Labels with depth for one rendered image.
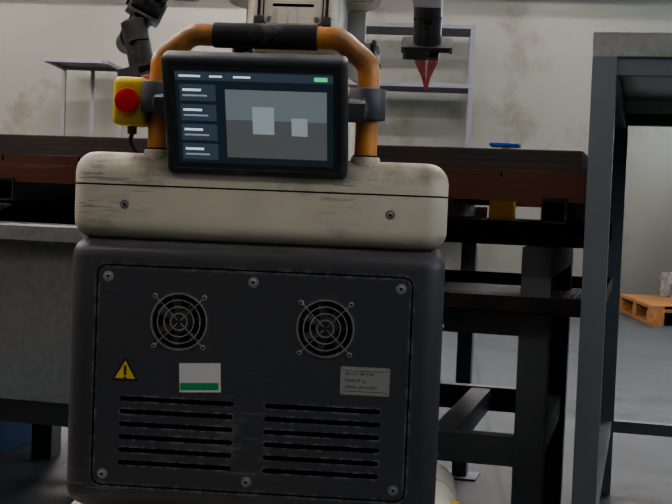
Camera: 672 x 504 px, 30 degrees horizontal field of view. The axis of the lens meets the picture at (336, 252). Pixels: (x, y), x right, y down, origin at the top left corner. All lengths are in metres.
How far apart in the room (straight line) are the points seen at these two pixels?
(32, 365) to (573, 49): 7.77
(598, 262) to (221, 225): 0.68
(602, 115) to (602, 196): 0.13
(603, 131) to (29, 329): 1.30
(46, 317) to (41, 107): 7.84
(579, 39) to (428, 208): 8.39
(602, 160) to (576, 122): 7.92
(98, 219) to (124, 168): 0.08
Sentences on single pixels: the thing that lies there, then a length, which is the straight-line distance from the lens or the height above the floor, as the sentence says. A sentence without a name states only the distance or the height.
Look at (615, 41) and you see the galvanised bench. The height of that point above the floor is 1.03.
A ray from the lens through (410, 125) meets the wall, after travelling 10.00.
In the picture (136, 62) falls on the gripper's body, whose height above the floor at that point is 1.04.
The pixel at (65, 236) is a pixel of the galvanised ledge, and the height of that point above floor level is 0.66.
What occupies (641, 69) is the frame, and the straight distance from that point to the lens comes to 2.15.
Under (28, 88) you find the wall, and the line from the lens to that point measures 10.57.
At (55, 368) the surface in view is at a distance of 2.74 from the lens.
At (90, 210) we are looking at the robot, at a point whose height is 0.73.
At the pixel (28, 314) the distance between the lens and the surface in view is 2.75.
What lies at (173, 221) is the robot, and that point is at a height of 0.72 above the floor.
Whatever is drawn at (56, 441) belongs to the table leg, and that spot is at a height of 0.04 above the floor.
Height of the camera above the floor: 0.76
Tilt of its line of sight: 2 degrees down
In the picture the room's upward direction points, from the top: 2 degrees clockwise
